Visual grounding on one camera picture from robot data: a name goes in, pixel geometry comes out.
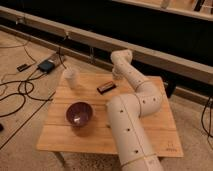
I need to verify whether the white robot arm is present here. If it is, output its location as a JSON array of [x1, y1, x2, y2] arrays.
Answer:
[[107, 50, 163, 171]]

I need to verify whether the white paper cup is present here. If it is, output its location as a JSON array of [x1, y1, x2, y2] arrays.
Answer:
[[63, 68, 79, 89]]

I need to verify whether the purple bowl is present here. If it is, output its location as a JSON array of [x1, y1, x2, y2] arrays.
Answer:
[[66, 102, 93, 127]]

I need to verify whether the wooden table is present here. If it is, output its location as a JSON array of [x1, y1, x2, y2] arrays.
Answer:
[[37, 73, 183, 157]]

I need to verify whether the black power adapter box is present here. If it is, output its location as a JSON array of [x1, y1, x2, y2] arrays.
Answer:
[[38, 60, 55, 73]]

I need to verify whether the long wooden beam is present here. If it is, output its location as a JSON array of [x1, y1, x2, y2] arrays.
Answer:
[[0, 5, 213, 85]]

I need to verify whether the small black device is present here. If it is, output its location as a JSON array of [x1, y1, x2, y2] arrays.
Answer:
[[17, 64, 30, 72]]

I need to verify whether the black floor cable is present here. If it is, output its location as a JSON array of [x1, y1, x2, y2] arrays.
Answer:
[[0, 46, 56, 118]]

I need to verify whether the black cable at right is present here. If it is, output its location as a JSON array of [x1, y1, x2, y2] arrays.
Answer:
[[200, 97, 213, 141]]

